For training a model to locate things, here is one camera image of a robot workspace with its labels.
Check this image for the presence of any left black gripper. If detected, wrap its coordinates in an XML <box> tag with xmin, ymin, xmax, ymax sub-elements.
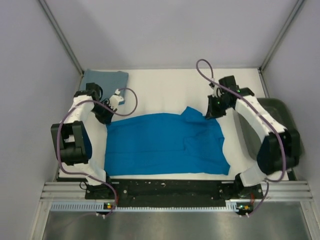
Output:
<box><xmin>90</xmin><ymin>100</ymin><xmax>117</xmax><ymax>126</ymax></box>

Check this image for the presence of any bright blue t shirt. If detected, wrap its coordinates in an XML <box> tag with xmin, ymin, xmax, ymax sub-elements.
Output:
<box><xmin>104</xmin><ymin>107</ymin><xmax>230</xmax><ymax>176</ymax></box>

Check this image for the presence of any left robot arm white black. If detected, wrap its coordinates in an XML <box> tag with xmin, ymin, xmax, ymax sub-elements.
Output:
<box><xmin>50</xmin><ymin>82</ymin><xmax>124</xmax><ymax>199</ymax></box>

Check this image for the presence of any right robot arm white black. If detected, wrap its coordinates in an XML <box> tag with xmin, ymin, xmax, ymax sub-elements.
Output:
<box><xmin>205</xmin><ymin>75</ymin><xmax>301</xmax><ymax>198</ymax></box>

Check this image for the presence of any folded grey-blue t shirt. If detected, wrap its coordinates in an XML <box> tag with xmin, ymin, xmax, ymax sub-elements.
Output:
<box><xmin>78</xmin><ymin>69</ymin><xmax>129</xmax><ymax>102</ymax></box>

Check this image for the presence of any dark green plastic bin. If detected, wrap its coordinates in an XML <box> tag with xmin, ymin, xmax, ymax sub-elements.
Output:
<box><xmin>238</xmin><ymin>97</ymin><xmax>297</xmax><ymax>161</ymax></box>

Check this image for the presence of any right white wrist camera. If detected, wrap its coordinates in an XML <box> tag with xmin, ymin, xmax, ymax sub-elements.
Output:
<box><xmin>209</xmin><ymin>77</ymin><xmax>221</xmax><ymax>97</ymax></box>

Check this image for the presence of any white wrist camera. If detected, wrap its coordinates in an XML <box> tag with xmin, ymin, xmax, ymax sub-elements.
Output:
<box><xmin>209</xmin><ymin>77</ymin><xmax>221</xmax><ymax>97</ymax></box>
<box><xmin>108</xmin><ymin>89</ymin><xmax>124</xmax><ymax>111</ymax></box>

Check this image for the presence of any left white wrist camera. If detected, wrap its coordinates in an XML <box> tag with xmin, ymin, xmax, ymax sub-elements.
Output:
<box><xmin>108</xmin><ymin>89</ymin><xmax>124</xmax><ymax>111</ymax></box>

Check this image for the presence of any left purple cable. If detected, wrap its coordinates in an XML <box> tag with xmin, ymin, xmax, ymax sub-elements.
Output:
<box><xmin>56</xmin><ymin>87</ymin><xmax>139</xmax><ymax>221</ymax></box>

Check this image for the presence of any purple cable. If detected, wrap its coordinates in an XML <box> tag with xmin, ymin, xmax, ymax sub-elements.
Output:
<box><xmin>56</xmin><ymin>87</ymin><xmax>139</xmax><ymax>221</ymax></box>
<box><xmin>195</xmin><ymin>58</ymin><xmax>286</xmax><ymax>218</ymax></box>

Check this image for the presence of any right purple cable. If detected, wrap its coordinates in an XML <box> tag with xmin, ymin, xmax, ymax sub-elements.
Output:
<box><xmin>195</xmin><ymin>58</ymin><xmax>286</xmax><ymax>218</ymax></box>

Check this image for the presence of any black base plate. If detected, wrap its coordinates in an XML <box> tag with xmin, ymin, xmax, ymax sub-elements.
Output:
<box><xmin>79</xmin><ymin>179</ymin><xmax>263</xmax><ymax>207</ymax></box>

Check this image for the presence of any grey slotted cable duct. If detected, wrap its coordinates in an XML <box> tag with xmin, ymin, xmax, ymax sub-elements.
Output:
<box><xmin>49</xmin><ymin>199</ymin><xmax>249</xmax><ymax>213</ymax></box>

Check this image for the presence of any left aluminium corner post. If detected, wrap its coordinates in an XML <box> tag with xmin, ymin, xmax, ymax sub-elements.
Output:
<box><xmin>37</xmin><ymin>0</ymin><xmax>84</xmax><ymax>76</ymax></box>

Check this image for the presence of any aluminium corner post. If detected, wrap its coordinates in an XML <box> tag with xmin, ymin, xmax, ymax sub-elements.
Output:
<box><xmin>258</xmin><ymin>0</ymin><xmax>307</xmax><ymax>73</ymax></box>
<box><xmin>37</xmin><ymin>0</ymin><xmax>84</xmax><ymax>76</ymax></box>

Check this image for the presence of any right aluminium corner post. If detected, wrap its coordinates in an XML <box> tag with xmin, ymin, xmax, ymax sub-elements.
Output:
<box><xmin>258</xmin><ymin>0</ymin><xmax>307</xmax><ymax>73</ymax></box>

